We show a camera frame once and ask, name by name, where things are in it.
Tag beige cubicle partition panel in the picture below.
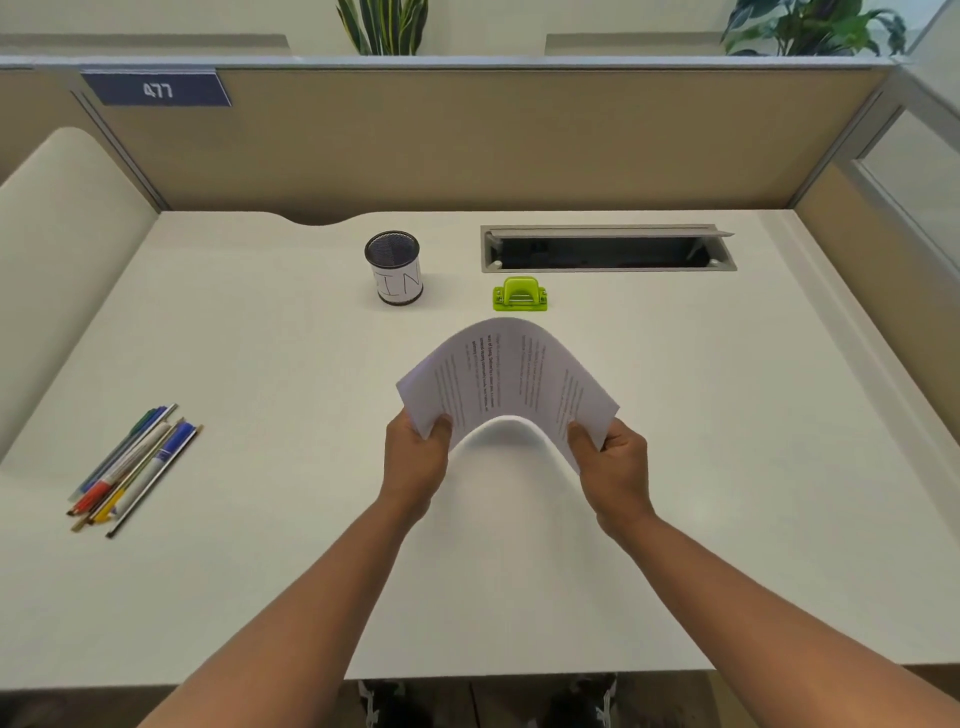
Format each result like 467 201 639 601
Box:
0 58 95 185
71 56 898 225
791 63 960 444

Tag green hole punch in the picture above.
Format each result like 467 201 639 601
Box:
491 275 550 313

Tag green capped pen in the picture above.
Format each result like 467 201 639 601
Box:
68 404 170 500

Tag person's left hand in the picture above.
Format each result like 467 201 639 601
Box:
378 410 455 526

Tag pile of pens and pencils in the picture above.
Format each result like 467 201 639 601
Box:
65 402 205 540

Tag yellow barrel pen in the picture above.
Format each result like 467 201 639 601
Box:
86 423 187 526

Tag person's right hand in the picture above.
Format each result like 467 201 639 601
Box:
567 417 658 543

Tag blue partition sign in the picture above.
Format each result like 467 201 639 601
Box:
80 68 233 108

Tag frosted glass partition pane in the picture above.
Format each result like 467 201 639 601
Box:
854 104 960 271

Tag white marker red end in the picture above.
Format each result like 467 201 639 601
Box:
67 419 170 517

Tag person's left forearm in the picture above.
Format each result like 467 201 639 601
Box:
138 496 436 728

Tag grey partition post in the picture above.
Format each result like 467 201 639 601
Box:
71 74 172 213
787 67 913 211

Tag striped snake plant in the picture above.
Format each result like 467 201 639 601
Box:
335 0 430 57

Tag cream rounded desk divider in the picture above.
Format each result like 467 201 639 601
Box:
0 125 160 463

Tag person's right black shoe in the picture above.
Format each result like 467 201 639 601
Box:
547 674 620 728

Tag grey desk cable hatch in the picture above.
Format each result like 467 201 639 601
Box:
479 223 739 274

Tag person's right forearm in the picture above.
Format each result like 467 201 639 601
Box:
611 509 960 728

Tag black mesh pen cup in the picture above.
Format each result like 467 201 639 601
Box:
364 230 425 307

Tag stack of printed paper sheets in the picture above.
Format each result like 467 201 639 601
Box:
395 316 622 475

